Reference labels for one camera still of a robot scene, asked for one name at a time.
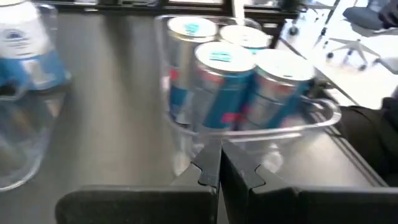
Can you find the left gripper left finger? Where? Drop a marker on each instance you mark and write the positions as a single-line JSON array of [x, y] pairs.
[[140, 205]]

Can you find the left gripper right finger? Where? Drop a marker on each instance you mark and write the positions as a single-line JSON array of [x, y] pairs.
[[311, 205]]

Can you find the clear plastic bin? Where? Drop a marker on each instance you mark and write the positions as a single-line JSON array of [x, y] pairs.
[[28, 140], [248, 146]]

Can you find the blue silver Red Bull can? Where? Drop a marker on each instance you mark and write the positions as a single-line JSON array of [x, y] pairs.
[[244, 35], [280, 93], [222, 93], [191, 28]]

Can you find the blue white Spindrift can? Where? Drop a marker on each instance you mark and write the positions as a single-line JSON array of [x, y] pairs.
[[28, 37]]

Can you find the black bulky object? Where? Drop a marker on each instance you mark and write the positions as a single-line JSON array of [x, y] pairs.
[[370, 140]]

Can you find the office chair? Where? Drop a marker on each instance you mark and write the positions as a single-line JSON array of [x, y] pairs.
[[363, 17]]

